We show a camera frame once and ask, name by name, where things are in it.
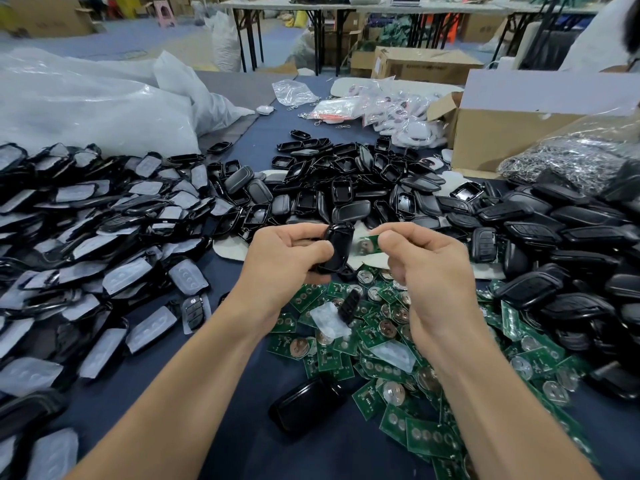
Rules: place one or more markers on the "long white table top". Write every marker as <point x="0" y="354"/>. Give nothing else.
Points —
<point x="470" y="7"/>

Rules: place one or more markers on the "clear bag with red label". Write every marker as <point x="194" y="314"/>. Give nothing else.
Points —
<point x="333" y="110"/>

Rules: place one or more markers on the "black metal table frame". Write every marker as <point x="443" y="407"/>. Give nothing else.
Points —
<point x="247" y="37"/>

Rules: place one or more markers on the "lone glossy black shell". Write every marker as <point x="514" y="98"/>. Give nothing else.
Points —
<point x="308" y="407"/>

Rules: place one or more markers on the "small crumpled clear plastic bag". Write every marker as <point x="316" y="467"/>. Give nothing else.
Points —
<point x="295" y="93"/>

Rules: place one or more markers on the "clear plastic film piece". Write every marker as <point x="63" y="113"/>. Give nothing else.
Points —
<point x="330" y="321"/>

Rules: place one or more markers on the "pile of shells with pads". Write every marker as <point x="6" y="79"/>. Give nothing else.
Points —
<point x="90" y="255"/>

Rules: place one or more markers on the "person's left hand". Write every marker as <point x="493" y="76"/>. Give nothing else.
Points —
<point x="280" y="270"/>

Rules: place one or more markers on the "person's right hand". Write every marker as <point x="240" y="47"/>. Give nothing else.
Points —
<point x="435" y="280"/>

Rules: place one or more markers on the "pile of black shell halves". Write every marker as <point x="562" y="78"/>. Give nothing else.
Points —
<point x="360" y="180"/>

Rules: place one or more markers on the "brown cardboard box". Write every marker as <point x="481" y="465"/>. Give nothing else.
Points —
<point x="428" y="67"/>

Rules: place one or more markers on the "pile of assembled black fobs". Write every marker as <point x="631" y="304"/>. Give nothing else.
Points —
<point x="570" y="255"/>

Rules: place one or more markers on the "person's right forearm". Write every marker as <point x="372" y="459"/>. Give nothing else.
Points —
<point x="515" y="415"/>

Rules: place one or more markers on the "tan cardboard box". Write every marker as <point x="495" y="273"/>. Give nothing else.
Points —
<point x="50" y="17"/>

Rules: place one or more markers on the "pile of green circuit boards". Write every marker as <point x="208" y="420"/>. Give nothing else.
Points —
<point x="400" y="395"/>

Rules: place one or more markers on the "heap of clear parts bags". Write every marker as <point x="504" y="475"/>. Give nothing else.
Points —
<point x="405" y="117"/>

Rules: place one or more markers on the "large white plastic bag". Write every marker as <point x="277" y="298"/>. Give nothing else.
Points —
<point x="85" y="105"/>

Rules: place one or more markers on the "person's left forearm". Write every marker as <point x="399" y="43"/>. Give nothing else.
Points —
<point x="165" y="405"/>

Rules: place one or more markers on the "pink plastic stool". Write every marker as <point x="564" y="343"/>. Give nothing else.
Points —
<point x="162" y="13"/>

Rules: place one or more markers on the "small white object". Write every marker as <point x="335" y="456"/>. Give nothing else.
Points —
<point x="265" y="110"/>

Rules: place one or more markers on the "white sack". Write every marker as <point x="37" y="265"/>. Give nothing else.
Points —
<point x="225" y="40"/>

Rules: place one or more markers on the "large open cardboard box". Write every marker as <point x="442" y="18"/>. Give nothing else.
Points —
<point x="515" y="140"/>

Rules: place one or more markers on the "clear bag of metal parts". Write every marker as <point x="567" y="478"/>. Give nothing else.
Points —
<point x="585" y="160"/>

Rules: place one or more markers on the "black rubber button pad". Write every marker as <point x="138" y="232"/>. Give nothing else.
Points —
<point x="348" y="305"/>

